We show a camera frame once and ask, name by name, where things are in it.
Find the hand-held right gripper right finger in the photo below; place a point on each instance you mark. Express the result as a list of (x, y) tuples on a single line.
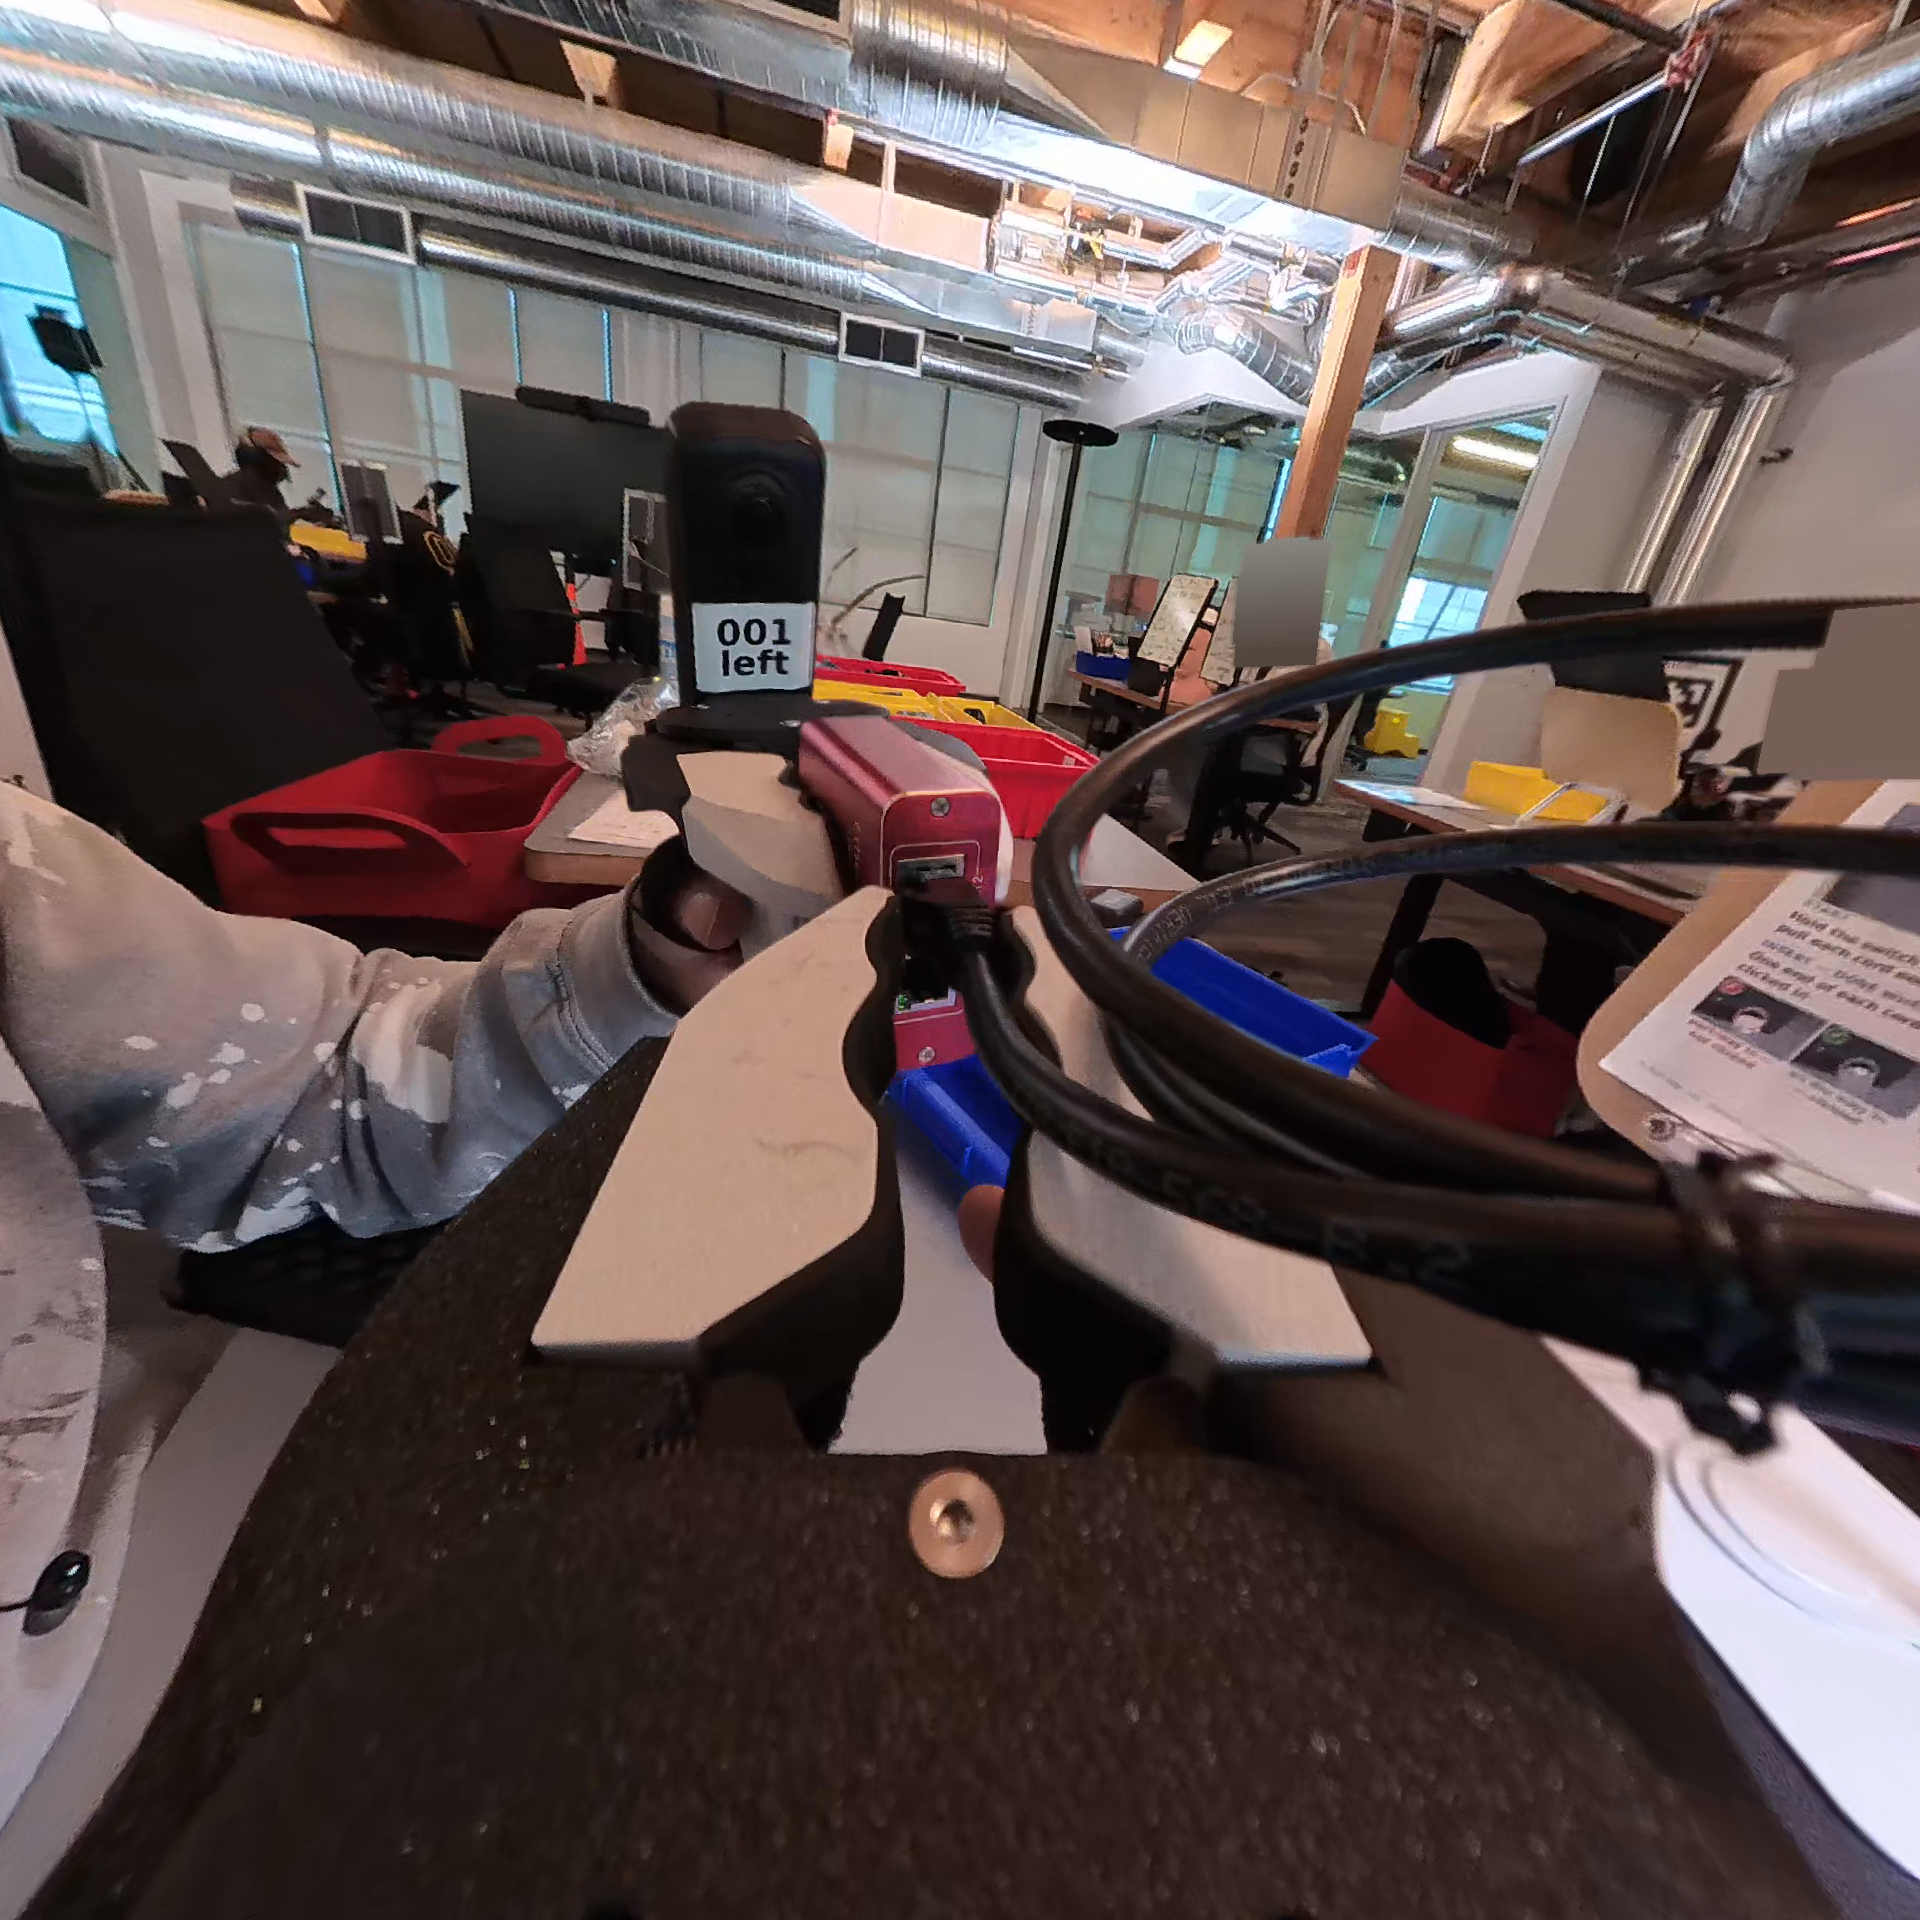
[(1172, 1305)]

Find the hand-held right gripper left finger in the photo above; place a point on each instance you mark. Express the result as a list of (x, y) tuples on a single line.
[(734, 1154)]

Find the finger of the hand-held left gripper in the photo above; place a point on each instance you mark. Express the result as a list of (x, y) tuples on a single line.
[(764, 839), (961, 750)]

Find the red ethernet splitter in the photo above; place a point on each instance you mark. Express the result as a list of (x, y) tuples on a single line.
[(901, 780)]

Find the blue plastic bin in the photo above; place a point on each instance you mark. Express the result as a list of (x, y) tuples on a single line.
[(1245, 1003)]

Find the person's left hand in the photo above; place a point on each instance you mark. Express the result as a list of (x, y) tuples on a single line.
[(698, 961)]

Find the yellow plastic crate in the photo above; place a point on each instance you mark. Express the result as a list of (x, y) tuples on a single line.
[(932, 705)]

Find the red plastic crate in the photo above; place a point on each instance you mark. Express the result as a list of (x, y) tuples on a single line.
[(1037, 780)]

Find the wooden table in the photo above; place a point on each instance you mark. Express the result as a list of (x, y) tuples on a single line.
[(1500, 848), (587, 839)]

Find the clear plastic bag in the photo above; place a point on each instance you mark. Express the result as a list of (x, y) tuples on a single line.
[(617, 727)]

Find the black monitor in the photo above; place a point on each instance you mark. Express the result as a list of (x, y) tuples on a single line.
[(557, 481)]

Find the black floor lamp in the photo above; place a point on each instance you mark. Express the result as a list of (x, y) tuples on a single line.
[(1068, 570)]

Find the red felt basket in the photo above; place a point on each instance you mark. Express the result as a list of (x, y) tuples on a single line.
[(377, 839)]

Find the red crate holding black bag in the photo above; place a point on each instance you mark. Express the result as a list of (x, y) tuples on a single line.
[(1471, 1036)]

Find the instruction sheet on stand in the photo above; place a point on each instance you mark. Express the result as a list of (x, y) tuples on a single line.
[(1610, 1036)]

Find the yellow plastic bin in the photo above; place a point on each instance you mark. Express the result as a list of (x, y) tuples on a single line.
[(1531, 791)]

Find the black partition panel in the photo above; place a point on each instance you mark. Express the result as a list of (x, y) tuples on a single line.
[(182, 674)]

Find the cardboard box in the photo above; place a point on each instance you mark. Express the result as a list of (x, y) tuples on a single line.
[(1613, 744)]

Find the white stand base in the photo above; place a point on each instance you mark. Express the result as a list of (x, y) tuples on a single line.
[(1771, 1650)]

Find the black white marker sign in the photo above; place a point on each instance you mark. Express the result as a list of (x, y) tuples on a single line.
[(1705, 697)]

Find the black clip microphone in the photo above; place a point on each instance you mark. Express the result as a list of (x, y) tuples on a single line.
[(60, 1583)]

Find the metal air duct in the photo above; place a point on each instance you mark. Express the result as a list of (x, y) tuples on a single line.
[(451, 90)]

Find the wooden post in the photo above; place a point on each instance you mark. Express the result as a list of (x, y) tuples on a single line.
[(1335, 388)]

